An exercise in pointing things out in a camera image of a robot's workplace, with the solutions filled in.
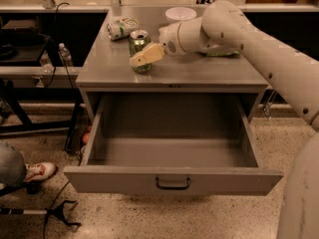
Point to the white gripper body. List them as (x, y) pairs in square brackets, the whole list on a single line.
[(168, 39)]

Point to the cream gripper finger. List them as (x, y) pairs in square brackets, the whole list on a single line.
[(152, 52)]

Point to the green soda can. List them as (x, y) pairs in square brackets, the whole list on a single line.
[(137, 41)]

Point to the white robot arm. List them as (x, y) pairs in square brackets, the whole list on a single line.
[(292, 74)]

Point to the crushed white green can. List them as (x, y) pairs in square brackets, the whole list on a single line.
[(122, 28)]

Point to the open grey top drawer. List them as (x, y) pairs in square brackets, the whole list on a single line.
[(137, 137)]

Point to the white bowl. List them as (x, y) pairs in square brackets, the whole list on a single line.
[(177, 14)]

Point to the grey metal cabinet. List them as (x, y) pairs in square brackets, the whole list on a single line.
[(107, 68)]

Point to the green chip bag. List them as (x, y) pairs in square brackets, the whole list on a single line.
[(222, 53)]

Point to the clear water bottle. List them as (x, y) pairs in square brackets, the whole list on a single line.
[(65, 56)]

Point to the black side table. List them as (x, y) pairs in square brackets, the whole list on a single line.
[(29, 73)]

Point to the white red sneaker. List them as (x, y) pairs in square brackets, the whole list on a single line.
[(39, 171)]

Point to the blue jeans leg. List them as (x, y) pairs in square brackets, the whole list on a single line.
[(12, 166)]

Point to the black reacher grabber tool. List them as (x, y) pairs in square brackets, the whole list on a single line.
[(57, 212)]

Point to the black drawer handle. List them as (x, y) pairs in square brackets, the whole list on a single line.
[(173, 185)]

